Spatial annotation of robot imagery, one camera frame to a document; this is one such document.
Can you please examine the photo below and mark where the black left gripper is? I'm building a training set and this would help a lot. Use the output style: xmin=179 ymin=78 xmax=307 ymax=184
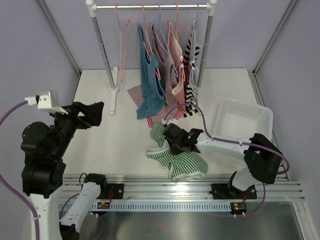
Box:
xmin=50 ymin=100 xmax=104 ymax=159

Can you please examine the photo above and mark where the green striped tank top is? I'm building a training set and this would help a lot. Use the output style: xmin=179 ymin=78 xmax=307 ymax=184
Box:
xmin=146 ymin=123 xmax=208 ymax=183

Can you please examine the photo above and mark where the red striped tank top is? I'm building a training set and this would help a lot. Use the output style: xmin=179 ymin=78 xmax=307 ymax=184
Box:
xmin=147 ymin=22 xmax=186 ymax=127

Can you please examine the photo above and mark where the teal blue tank top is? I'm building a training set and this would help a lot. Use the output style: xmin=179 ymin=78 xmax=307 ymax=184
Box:
xmin=136 ymin=24 xmax=165 ymax=120

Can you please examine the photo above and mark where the pink wire hanger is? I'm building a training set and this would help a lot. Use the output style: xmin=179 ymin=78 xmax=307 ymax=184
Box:
xmin=167 ymin=3 xmax=184 ymax=81
xmin=140 ymin=3 xmax=161 ymax=81
xmin=115 ymin=4 xmax=131 ymax=82

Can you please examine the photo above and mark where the blue wire hanger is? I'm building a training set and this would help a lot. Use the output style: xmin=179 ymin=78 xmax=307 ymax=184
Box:
xmin=189 ymin=3 xmax=199 ymax=90
xmin=155 ymin=3 xmax=179 ymax=78

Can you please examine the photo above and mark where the mauve pink tank top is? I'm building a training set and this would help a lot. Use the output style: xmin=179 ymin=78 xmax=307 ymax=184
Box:
xmin=127 ymin=24 xmax=178 ymax=128

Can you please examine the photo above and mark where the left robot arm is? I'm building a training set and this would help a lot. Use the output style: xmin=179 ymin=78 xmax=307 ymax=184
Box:
xmin=20 ymin=100 xmax=108 ymax=240

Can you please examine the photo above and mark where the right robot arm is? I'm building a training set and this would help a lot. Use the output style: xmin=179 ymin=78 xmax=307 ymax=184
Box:
xmin=162 ymin=123 xmax=284 ymax=200

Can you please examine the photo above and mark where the black white striped tank top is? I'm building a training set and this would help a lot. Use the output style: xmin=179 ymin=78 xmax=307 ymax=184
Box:
xmin=183 ymin=20 xmax=202 ymax=118

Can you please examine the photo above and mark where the white plastic laundry basket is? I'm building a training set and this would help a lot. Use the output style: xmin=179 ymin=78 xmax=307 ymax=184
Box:
xmin=213 ymin=99 xmax=273 ymax=141

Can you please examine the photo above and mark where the white metal clothes rack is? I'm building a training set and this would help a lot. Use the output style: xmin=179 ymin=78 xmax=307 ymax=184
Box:
xmin=85 ymin=0 xmax=217 ymax=115

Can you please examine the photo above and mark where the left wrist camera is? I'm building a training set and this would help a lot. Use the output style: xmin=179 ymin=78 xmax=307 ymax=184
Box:
xmin=24 ymin=90 xmax=68 ymax=114

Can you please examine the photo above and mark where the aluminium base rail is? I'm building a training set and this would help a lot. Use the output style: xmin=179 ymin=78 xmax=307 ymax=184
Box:
xmin=33 ymin=173 xmax=305 ymax=203

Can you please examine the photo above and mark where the white slotted cable duct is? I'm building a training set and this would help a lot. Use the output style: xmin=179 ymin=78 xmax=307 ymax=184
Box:
xmin=89 ymin=201 xmax=231 ymax=212

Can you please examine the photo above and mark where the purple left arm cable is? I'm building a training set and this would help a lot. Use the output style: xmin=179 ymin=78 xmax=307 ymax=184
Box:
xmin=0 ymin=98 xmax=41 ymax=240

